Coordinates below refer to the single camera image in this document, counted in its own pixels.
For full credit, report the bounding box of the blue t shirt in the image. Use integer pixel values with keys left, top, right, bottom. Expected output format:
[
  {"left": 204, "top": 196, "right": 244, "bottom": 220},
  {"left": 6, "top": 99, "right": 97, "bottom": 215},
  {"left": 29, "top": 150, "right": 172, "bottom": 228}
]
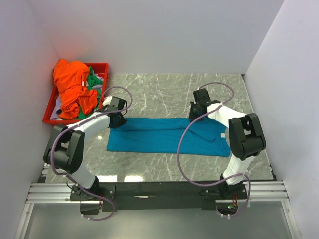
[{"left": 106, "top": 118, "right": 231, "bottom": 157}]

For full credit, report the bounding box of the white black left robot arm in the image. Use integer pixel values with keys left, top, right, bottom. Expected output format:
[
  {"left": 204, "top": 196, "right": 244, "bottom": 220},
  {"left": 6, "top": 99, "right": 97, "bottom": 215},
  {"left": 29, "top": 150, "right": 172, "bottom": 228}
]
[{"left": 43, "top": 96, "right": 128, "bottom": 200}]

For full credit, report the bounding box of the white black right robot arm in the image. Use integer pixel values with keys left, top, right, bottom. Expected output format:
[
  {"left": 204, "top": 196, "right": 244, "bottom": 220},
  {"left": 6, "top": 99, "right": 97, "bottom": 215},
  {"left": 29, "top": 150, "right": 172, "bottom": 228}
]
[{"left": 189, "top": 89, "right": 266, "bottom": 199}]

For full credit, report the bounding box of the green t shirt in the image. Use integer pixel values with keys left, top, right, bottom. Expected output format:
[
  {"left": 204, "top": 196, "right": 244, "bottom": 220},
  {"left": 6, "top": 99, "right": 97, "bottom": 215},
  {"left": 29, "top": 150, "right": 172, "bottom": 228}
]
[{"left": 75, "top": 66, "right": 104, "bottom": 120}]

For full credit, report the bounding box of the red plastic bin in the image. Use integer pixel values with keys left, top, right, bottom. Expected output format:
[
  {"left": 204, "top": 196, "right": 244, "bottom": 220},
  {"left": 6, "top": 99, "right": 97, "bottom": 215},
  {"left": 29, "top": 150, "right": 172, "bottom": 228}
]
[{"left": 43, "top": 62, "right": 108, "bottom": 126}]

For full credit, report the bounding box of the orange t shirt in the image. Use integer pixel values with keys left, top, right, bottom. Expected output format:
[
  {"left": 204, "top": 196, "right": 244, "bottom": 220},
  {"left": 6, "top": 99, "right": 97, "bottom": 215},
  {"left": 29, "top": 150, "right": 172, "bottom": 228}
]
[{"left": 53, "top": 59, "right": 98, "bottom": 120}]

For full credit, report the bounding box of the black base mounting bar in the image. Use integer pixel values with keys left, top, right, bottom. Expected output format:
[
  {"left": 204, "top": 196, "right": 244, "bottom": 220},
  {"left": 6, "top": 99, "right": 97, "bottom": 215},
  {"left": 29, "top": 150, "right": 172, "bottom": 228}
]
[{"left": 70, "top": 182, "right": 250, "bottom": 212}]

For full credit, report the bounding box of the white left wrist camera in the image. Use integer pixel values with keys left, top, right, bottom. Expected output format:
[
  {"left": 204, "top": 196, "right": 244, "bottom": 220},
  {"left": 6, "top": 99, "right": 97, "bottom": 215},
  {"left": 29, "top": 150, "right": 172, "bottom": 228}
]
[{"left": 102, "top": 96, "right": 113, "bottom": 106}]

